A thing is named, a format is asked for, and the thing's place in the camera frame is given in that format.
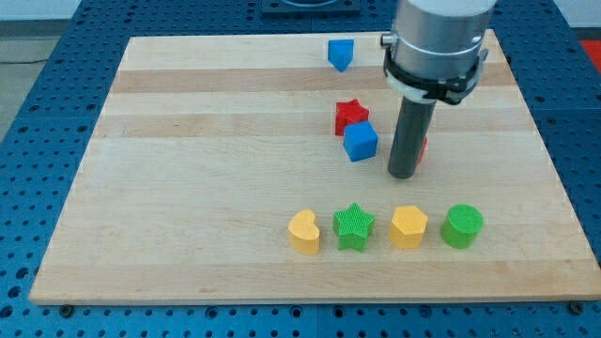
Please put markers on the blue cube block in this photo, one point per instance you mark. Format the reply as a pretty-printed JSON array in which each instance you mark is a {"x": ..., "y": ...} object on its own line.
[{"x": 360, "y": 141}]

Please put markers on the yellow heart block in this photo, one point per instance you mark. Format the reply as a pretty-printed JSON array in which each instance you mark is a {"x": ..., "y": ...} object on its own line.
[{"x": 303, "y": 233}]

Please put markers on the light wooden board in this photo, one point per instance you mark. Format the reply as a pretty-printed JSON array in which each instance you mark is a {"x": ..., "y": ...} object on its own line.
[{"x": 206, "y": 147}]

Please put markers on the red star block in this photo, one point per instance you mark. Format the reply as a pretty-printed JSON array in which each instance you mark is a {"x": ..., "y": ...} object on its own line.
[{"x": 347, "y": 113}]

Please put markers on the green star block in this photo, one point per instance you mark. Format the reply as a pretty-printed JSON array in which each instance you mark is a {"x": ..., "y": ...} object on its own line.
[{"x": 353, "y": 227}]

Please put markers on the yellow hexagon block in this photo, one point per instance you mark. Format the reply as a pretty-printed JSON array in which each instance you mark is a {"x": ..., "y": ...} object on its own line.
[{"x": 407, "y": 227}]

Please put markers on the blue triangular prism block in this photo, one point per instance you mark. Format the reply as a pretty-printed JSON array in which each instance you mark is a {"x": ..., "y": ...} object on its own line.
[{"x": 340, "y": 53}]

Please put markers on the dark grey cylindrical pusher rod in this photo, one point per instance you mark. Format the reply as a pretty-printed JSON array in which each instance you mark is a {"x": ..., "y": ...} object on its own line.
[{"x": 410, "y": 132}]

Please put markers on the red block behind rod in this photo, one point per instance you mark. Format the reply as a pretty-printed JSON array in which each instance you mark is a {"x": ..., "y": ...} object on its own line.
[{"x": 422, "y": 151}]

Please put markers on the green cylinder block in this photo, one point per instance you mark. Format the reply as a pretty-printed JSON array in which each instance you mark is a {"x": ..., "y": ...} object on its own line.
[{"x": 461, "y": 226}]

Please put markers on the black bolt front left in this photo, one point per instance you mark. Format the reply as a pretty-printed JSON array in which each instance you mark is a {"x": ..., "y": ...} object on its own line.
[{"x": 66, "y": 310}]

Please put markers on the black bolt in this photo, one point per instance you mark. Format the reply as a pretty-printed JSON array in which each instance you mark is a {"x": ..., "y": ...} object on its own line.
[
  {"x": 66, "y": 310},
  {"x": 576, "y": 307}
]

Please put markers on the black bolt front right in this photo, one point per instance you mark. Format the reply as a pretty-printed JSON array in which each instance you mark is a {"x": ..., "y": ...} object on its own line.
[{"x": 576, "y": 307}]

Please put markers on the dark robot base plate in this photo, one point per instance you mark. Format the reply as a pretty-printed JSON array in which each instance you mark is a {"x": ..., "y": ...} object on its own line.
[{"x": 284, "y": 7}]

